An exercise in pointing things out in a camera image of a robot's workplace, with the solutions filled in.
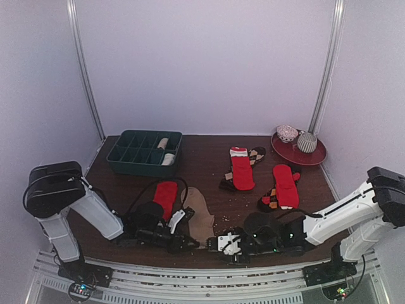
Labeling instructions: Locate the beige sock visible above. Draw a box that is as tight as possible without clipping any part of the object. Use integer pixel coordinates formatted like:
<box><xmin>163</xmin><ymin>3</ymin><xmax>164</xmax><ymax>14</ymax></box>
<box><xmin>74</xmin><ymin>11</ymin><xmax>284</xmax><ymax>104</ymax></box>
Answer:
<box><xmin>156</xmin><ymin>137</ymin><xmax>169</xmax><ymax>150</ymax></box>
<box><xmin>184</xmin><ymin>187</ymin><xmax>215</xmax><ymax>249</ymax></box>

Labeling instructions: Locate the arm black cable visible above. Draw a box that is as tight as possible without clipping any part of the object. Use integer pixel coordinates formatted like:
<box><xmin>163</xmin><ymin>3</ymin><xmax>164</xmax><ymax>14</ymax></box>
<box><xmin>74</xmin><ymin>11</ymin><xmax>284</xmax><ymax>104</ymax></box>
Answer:
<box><xmin>275</xmin><ymin>208</ymin><xmax>320</xmax><ymax>221</ymax></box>
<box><xmin>125</xmin><ymin>176</ymin><xmax>189</xmax><ymax>222</ymax></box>

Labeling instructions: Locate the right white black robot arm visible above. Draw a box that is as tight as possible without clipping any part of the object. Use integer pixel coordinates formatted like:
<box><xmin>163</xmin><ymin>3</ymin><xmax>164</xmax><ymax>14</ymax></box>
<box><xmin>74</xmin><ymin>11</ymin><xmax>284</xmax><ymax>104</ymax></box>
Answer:
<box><xmin>206</xmin><ymin>167</ymin><xmax>404</xmax><ymax>280</ymax></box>

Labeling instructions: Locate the red sock with white cuff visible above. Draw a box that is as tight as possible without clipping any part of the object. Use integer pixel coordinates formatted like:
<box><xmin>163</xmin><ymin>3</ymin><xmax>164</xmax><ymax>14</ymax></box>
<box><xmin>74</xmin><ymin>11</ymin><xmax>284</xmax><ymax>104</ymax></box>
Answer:
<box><xmin>230</xmin><ymin>147</ymin><xmax>255</xmax><ymax>191</ymax></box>

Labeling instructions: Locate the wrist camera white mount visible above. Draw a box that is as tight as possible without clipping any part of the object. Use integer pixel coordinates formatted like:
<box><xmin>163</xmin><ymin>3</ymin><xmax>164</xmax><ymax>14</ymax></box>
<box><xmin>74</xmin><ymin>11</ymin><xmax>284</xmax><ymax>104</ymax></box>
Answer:
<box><xmin>218</xmin><ymin>232</ymin><xmax>242</xmax><ymax>256</ymax></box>
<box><xmin>168</xmin><ymin>207</ymin><xmax>195</xmax><ymax>234</ymax></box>

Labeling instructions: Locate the red sock on right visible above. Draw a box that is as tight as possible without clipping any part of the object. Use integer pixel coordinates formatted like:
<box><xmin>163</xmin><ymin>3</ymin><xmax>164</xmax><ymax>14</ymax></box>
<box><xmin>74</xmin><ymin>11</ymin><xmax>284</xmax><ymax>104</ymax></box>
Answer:
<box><xmin>273</xmin><ymin>165</ymin><xmax>301</xmax><ymax>210</ymax></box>

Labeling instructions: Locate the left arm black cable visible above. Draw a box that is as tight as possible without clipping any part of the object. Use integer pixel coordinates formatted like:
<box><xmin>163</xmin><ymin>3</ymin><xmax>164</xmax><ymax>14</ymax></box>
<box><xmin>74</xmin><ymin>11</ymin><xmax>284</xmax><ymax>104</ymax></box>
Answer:
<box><xmin>125</xmin><ymin>176</ymin><xmax>189</xmax><ymax>222</ymax></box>

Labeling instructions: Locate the green divided organizer tray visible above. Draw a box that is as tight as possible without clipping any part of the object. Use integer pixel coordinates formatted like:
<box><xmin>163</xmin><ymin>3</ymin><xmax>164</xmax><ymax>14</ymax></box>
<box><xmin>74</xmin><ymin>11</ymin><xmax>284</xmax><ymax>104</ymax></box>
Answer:
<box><xmin>106</xmin><ymin>130</ymin><xmax>183</xmax><ymax>178</ymax></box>

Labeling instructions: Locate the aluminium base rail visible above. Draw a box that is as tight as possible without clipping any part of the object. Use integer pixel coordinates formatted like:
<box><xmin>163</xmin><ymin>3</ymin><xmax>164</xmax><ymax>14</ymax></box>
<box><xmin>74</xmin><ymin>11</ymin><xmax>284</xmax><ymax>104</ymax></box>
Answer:
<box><xmin>22</xmin><ymin>251</ymin><xmax>393</xmax><ymax>303</ymax></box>

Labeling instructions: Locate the right aluminium frame post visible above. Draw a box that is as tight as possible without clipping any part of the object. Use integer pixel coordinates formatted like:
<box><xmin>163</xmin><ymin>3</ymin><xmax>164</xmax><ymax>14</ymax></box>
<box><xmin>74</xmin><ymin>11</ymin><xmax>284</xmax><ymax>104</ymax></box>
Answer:
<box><xmin>308</xmin><ymin>0</ymin><xmax>346</xmax><ymax>134</ymax></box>

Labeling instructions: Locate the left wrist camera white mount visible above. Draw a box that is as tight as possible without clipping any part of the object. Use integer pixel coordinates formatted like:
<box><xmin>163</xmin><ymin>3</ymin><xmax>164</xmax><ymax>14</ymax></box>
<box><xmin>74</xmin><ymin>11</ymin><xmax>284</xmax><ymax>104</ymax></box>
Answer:
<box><xmin>168</xmin><ymin>207</ymin><xmax>195</xmax><ymax>234</ymax></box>

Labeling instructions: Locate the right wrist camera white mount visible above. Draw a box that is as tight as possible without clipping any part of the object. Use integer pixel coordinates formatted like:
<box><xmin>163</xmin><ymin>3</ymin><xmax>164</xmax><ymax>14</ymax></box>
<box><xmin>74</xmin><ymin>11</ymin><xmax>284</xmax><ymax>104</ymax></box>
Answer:
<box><xmin>218</xmin><ymin>232</ymin><xmax>242</xmax><ymax>256</ymax></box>

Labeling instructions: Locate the white dotted bowl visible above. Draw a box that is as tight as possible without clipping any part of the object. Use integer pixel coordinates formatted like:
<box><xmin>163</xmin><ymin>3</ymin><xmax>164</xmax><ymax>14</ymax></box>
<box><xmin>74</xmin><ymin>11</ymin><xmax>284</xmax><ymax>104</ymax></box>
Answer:
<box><xmin>277</xmin><ymin>125</ymin><xmax>299</xmax><ymax>143</ymax></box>

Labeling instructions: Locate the aluminium frame post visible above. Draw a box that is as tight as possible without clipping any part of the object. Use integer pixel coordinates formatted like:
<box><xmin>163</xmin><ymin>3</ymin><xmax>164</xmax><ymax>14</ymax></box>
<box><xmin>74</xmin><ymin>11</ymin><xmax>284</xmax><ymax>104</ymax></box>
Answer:
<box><xmin>66</xmin><ymin>0</ymin><xmax>106</xmax><ymax>141</ymax></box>
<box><xmin>308</xmin><ymin>0</ymin><xmax>346</xmax><ymax>134</ymax></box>

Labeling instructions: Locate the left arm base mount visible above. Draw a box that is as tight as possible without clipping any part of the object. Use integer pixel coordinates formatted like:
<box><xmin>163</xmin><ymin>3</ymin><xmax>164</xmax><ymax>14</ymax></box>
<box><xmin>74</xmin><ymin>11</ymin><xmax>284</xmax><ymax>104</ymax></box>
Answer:
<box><xmin>58</xmin><ymin>261</ymin><xmax>113</xmax><ymax>303</ymax></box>

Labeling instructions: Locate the left aluminium frame post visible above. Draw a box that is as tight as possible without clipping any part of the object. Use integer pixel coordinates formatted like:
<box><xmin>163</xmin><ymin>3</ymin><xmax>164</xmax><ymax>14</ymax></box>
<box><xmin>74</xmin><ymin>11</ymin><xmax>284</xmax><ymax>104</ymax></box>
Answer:
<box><xmin>66</xmin><ymin>0</ymin><xmax>106</xmax><ymax>141</ymax></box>

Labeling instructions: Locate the argyle sock at back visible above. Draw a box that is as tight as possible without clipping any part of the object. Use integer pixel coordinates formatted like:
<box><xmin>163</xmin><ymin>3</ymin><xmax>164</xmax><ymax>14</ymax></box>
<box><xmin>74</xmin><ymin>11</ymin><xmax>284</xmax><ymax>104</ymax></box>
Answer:
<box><xmin>219</xmin><ymin>146</ymin><xmax>266</xmax><ymax>191</ymax></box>

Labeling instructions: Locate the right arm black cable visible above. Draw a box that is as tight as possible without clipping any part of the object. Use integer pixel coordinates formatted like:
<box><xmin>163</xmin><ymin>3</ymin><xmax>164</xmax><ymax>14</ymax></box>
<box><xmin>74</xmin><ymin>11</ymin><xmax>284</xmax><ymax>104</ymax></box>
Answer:
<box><xmin>275</xmin><ymin>208</ymin><xmax>320</xmax><ymax>221</ymax></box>

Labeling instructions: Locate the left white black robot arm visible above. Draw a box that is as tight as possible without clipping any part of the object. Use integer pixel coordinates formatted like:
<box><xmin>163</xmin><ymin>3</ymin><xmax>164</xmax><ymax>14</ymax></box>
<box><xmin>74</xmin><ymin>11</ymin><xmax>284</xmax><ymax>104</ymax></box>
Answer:
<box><xmin>22</xmin><ymin>161</ymin><xmax>200</xmax><ymax>281</ymax></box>

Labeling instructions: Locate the red sock near left arm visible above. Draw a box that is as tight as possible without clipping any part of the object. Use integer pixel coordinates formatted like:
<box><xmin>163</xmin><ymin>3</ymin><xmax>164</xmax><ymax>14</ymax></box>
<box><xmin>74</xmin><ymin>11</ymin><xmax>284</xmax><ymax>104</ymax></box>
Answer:
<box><xmin>153</xmin><ymin>181</ymin><xmax>178</xmax><ymax>222</ymax></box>

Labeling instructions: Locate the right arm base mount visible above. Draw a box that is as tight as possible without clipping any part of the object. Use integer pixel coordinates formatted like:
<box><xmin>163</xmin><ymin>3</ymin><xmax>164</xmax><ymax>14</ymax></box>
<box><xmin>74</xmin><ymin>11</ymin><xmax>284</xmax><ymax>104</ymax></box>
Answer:
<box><xmin>302</xmin><ymin>260</ymin><xmax>357</xmax><ymax>302</ymax></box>

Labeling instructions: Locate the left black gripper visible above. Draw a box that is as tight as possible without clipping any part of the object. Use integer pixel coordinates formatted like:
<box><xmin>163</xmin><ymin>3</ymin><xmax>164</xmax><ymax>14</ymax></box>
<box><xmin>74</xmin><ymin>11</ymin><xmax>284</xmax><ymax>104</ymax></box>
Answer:
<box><xmin>138</xmin><ymin>226</ymin><xmax>198</xmax><ymax>255</ymax></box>

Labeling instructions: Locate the red plate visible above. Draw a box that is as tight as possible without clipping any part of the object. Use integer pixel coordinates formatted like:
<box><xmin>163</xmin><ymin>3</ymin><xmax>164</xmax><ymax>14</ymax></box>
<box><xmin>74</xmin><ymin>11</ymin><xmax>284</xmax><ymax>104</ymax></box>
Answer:
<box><xmin>271</xmin><ymin>133</ymin><xmax>327</xmax><ymax>166</ymax></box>

